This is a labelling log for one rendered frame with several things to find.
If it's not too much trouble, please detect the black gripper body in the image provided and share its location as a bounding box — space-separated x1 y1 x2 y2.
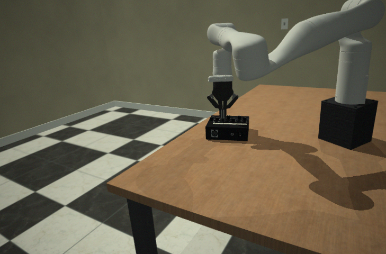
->
212 81 233 101

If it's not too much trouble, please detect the black lighting desk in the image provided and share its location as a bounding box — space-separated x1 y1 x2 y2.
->
205 115 249 141

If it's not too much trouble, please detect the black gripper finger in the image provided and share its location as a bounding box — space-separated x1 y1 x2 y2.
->
207 93 223 118
222 93 238 119

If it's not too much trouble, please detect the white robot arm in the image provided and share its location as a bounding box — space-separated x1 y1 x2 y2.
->
207 0 385 105

